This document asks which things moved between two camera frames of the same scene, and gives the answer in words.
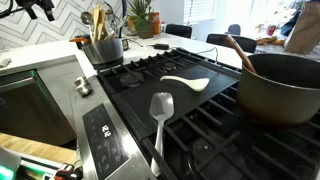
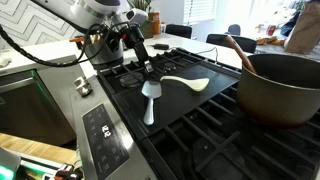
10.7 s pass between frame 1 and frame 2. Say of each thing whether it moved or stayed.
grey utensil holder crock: stayed
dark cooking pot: stayed
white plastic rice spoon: stayed
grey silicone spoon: moved
